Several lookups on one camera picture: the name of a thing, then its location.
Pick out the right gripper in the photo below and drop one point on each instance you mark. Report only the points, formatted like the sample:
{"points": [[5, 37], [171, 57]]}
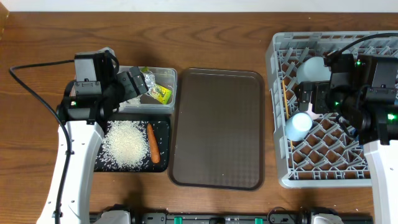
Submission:
{"points": [[319, 89]]}

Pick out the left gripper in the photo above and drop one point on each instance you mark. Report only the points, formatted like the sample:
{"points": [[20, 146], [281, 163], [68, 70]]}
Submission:
{"points": [[132, 89]]}

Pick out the light blue bowl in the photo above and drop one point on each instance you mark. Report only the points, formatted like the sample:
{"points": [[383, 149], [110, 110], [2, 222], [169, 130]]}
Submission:
{"points": [[313, 70]]}

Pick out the foil snack wrapper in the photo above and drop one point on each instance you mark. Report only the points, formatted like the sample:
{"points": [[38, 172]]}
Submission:
{"points": [[156, 91]]}

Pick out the pink cup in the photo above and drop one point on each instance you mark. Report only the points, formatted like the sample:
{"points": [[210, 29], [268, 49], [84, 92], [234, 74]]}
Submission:
{"points": [[311, 114]]}

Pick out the light blue cup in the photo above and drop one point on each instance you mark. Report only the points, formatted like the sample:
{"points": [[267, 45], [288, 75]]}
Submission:
{"points": [[298, 126]]}

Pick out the white cooked rice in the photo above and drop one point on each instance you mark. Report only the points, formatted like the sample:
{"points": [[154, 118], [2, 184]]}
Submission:
{"points": [[124, 147]]}

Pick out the orange carrot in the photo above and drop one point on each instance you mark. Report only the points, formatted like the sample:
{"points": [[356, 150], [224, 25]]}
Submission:
{"points": [[154, 150]]}

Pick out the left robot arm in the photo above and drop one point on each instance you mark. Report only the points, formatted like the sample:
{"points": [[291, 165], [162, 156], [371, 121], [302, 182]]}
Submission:
{"points": [[88, 102]]}

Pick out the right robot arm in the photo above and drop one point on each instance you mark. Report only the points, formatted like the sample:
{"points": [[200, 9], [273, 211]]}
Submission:
{"points": [[362, 90]]}

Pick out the grey dishwasher rack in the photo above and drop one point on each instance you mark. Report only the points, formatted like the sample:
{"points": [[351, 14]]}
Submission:
{"points": [[328, 156]]}

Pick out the clear plastic bin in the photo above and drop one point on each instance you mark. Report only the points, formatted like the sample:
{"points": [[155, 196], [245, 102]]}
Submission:
{"points": [[166, 77]]}

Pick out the wooden chopstick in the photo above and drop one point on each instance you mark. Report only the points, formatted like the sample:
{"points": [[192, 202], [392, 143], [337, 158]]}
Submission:
{"points": [[286, 109]]}

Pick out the black plastic tray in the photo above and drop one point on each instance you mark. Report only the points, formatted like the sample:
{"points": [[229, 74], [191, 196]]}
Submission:
{"points": [[161, 127]]}

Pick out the brown serving tray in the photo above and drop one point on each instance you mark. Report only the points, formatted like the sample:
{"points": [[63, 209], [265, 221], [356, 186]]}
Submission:
{"points": [[219, 130]]}

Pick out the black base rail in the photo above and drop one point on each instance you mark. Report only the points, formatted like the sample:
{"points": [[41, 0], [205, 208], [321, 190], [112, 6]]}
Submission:
{"points": [[123, 214]]}

